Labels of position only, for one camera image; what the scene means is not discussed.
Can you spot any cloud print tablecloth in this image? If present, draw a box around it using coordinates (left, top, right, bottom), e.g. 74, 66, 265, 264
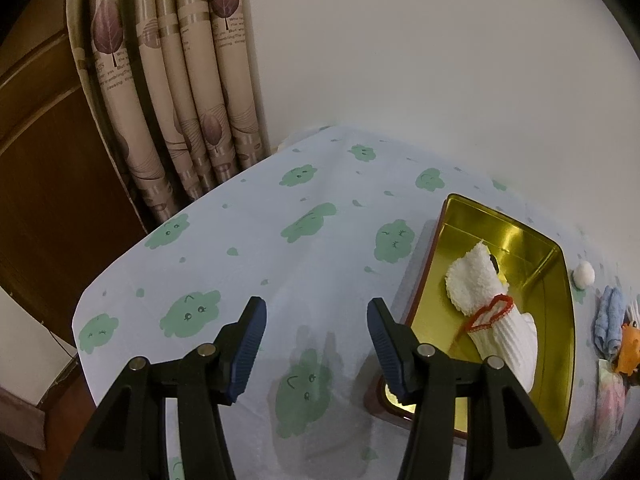
74, 125, 640, 480

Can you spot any blue cloth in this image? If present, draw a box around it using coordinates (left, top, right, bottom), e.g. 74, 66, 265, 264
593, 286, 626, 361

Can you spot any white ribbed sock red trim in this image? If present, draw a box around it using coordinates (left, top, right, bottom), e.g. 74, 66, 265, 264
457, 296, 538, 391

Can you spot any tissue packet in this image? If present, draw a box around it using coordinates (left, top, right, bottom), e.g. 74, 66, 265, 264
597, 360, 628, 448

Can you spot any brown wooden door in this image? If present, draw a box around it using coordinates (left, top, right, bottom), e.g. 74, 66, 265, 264
0, 0, 151, 351

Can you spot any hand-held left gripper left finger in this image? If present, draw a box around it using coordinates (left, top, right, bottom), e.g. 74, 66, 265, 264
60, 296, 268, 480

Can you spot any white board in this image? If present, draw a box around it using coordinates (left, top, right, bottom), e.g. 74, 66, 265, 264
0, 285, 81, 406

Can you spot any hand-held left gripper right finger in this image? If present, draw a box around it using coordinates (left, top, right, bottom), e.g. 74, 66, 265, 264
366, 297, 576, 480

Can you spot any white fuzzy sock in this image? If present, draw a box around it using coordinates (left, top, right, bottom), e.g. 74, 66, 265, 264
445, 241, 511, 317

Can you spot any white pom-pom ball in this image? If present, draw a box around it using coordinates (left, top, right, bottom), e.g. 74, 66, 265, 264
572, 261, 596, 288

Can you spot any leaf print curtain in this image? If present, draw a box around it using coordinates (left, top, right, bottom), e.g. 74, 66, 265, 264
65, 0, 273, 223

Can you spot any gold tin box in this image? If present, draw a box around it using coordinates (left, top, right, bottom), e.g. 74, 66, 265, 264
367, 192, 576, 443

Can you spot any orange plush toy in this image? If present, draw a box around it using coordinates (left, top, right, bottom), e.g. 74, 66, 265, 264
614, 322, 640, 376

